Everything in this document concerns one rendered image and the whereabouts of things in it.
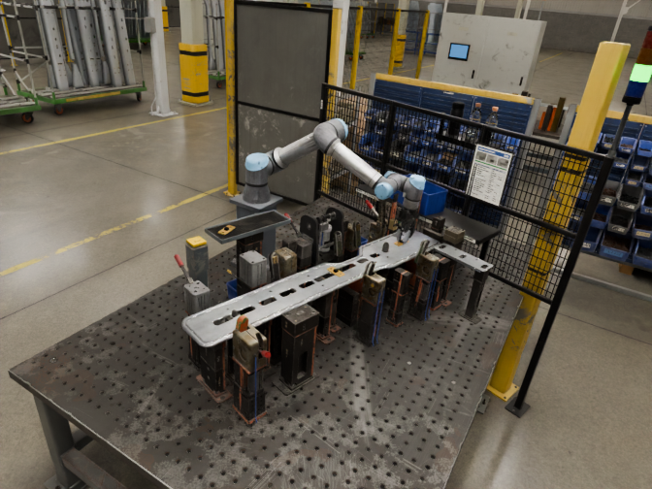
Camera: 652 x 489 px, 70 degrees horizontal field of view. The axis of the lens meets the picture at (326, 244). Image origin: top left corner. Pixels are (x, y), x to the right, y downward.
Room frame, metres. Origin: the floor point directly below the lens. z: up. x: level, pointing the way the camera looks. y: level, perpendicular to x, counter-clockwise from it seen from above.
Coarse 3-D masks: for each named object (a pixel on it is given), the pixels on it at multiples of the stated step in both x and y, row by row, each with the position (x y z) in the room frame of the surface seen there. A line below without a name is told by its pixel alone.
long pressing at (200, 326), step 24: (384, 240) 2.15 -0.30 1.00; (408, 240) 2.18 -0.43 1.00; (432, 240) 2.20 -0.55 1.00; (336, 264) 1.86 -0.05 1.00; (360, 264) 1.88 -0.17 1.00; (384, 264) 1.90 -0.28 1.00; (264, 288) 1.61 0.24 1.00; (288, 288) 1.63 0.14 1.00; (312, 288) 1.64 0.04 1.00; (336, 288) 1.67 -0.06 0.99; (216, 312) 1.42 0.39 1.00; (264, 312) 1.45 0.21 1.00; (192, 336) 1.28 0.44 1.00; (216, 336) 1.29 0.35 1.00
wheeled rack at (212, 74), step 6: (216, 6) 11.16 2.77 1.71; (216, 12) 11.16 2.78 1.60; (216, 18) 11.15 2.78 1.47; (216, 24) 11.15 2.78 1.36; (216, 30) 11.15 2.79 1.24; (216, 36) 11.16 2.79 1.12; (210, 72) 11.65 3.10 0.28; (216, 72) 11.55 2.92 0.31; (222, 72) 11.51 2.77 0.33; (210, 78) 11.25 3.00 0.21; (216, 78) 11.15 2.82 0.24; (222, 78) 11.23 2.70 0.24; (216, 84) 11.21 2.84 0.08
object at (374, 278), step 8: (368, 280) 1.70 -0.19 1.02; (376, 280) 1.68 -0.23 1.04; (384, 280) 1.69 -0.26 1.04; (368, 288) 1.70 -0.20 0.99; (376, 288) 1.67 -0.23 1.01; (384, 288) 1.69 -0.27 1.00; (368, 296) 1.70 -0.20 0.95; (376, 296) 1.67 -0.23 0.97; (368, 304) 1.70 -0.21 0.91; (376, 304) 1.68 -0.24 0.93; (368, 312) 1.69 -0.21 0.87; (376, 312) 1.67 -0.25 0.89; (360, 320) 1.71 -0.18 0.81; (368, 320) 1.69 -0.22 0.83; (376, 320) 1.70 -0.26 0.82; (360, 328) 1.71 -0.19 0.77; (368, 328) 1.68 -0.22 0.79; (376, 328) 1.70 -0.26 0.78; (360, 336) 1.70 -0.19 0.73; (368, 336) 1.67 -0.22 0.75; (376, 336) 1.69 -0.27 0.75; (368, 344) 1.66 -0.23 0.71
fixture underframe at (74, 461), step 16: (48, 416) 1.32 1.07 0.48; (48, 432) 1.33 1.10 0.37; (64, 432) 1.36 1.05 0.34; (80, 432) 1.46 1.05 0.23; (64, 448) 1.35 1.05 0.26; (80, 448) 1.41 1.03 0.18; (64, 464) 1.32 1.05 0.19; (80, 464) 1.30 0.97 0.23; (48, 480) 1.36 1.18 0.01; (64, 480) 1.32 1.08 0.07; (80, 480) 1.37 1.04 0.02; (96, 480) 1.23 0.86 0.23; (112, 480) 1.24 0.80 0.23
